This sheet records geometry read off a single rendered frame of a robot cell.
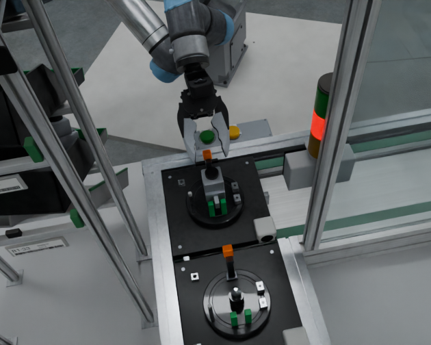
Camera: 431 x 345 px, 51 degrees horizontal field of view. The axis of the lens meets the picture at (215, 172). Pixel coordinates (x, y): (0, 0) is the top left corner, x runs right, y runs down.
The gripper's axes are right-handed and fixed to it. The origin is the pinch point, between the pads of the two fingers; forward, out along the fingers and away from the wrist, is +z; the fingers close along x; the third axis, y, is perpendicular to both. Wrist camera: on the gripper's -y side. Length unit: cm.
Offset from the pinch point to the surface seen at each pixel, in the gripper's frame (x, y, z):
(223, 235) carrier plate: -0.3, 11.1, 18.2
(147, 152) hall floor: 26, 154, -16
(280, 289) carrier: -9.5, 2.3, 30.7
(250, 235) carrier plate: -6.2, 10.2, 19.4
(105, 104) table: 28, 56, -26
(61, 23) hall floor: 77, 232, -126
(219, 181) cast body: -1.4, 5.6, 6.0
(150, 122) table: 14, 49, -16
